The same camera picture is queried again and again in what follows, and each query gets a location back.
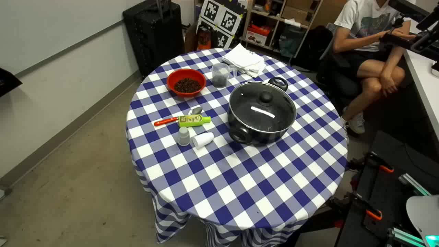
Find clear plastic measuring cup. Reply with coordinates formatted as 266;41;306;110
210;62;234;89

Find glass pot lid black knob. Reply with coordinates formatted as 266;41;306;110
229;81;297;135

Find white shaker grey cap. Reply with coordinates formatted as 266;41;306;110
177;126;192;148

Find black electronic equipment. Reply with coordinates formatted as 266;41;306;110
381;0;439;63

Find black cooking pot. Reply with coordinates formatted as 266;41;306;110
226;76;299;148

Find red storage box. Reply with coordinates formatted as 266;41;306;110
245;25;271;47

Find black orange clamp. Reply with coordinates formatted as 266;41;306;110
350;191;384;223
365;151;395;176

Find spoon with red handle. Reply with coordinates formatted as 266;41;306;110
152;106;203;128

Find person in white t-shirt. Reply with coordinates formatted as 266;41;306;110
332;0;413;136

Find black office chair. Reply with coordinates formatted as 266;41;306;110
314;25;367;109

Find red bowl with beans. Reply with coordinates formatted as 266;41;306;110
164;67;208;99

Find wall whiteboard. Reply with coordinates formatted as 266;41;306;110
0;0;144;77

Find black robot cart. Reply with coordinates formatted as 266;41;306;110
334;131;439;247

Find plain white shaker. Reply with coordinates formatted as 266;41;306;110
190;131;216;150

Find blue white checkered tablecloth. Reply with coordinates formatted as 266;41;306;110
125;47;350;247

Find wooden shelf unit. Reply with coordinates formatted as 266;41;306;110
241;0;323;59

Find folded white towels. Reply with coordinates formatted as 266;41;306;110
222;43;267;78

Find black white tag board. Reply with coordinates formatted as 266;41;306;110
195;0;245;50

